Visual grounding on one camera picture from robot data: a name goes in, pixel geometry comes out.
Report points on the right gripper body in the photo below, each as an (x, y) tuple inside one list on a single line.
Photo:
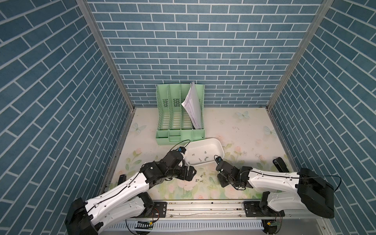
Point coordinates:
[(223, 181)]

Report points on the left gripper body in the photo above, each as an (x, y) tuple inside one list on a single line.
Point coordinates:
[(179, 172)]

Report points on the white plastic storage box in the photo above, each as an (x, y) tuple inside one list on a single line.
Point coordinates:
[(203, 152)]

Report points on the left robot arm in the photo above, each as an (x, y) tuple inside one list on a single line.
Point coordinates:
[(129, 199)]

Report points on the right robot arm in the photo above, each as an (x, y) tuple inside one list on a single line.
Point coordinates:
[(303, 190)]

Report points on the green plastic file organizer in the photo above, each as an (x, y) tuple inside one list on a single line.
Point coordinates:
[(174, 124)]

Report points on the white paper stack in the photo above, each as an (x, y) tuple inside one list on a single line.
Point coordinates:
[(193, 108)]

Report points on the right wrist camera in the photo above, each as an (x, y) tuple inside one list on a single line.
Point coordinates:
[(218, 159)]

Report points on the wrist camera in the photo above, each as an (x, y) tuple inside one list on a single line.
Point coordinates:
[(218, 159), (181, 150)]

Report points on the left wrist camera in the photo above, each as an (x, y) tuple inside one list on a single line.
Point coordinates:
[(181, 150)]

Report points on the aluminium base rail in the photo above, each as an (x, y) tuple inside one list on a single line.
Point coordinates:
[(221, 209)]

